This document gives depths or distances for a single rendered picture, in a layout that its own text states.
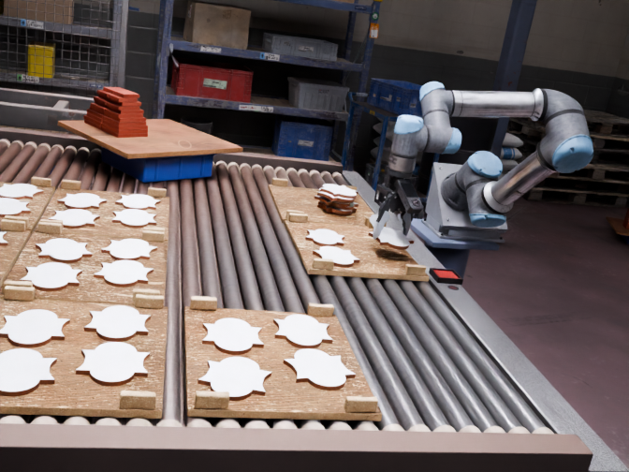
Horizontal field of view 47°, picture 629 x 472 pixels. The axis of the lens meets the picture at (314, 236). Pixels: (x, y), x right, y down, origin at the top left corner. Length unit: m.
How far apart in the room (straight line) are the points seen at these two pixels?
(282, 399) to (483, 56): 6.78
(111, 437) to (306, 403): 0.36
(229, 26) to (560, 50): 3.70
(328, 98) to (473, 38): 1.89
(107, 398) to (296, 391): 0.34
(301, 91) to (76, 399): 5.44
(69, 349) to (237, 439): 0.41
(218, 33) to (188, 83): 0.50
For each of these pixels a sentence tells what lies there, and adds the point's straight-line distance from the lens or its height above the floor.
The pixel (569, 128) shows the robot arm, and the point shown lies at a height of 1.38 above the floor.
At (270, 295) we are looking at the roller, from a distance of 1.78.
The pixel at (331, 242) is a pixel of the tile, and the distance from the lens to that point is 2.13.
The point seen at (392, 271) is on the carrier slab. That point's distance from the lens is 2.02.
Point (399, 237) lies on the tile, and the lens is 2.12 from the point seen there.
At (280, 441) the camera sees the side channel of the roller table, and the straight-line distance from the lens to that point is 1.20.
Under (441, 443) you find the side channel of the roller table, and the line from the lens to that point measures 1.28.
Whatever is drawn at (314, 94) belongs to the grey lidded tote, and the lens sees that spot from 6.58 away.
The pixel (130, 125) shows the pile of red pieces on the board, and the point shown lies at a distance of 2.73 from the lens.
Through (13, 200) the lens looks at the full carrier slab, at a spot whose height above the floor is 0.95.
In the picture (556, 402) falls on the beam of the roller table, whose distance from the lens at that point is 1.60.
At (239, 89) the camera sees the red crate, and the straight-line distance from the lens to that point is 6.41.
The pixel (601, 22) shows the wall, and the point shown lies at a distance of 8.60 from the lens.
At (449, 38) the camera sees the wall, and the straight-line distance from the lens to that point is 7.69.
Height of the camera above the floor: 1.63
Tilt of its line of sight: 18 degrees down
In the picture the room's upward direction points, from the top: 9 degrees clockwise
